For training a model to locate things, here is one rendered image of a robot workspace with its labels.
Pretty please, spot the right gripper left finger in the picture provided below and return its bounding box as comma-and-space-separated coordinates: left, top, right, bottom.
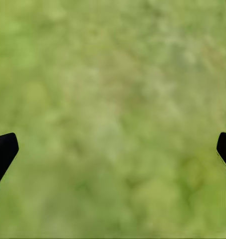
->
0, 132, 19, 181

